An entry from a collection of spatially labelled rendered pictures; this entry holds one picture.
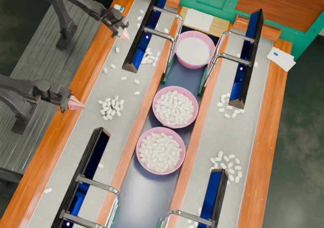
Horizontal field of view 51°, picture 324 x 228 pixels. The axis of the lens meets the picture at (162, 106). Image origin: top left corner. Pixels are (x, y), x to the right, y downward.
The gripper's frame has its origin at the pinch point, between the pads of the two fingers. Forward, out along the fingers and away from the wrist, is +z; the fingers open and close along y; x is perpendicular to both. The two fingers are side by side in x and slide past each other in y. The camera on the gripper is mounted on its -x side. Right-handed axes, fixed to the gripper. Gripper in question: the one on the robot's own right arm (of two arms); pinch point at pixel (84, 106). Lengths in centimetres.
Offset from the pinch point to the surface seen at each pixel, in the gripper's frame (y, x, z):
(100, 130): -10.0, -4.2, 11.5
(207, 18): 100, 29, 45
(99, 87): 28.5, 33.2, -4.0
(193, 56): 70, 33, 43
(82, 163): -25.7, -2.5, 9.6
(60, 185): -30.8, 33.2, -2.8
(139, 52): 36.3, -1.9, 15.2
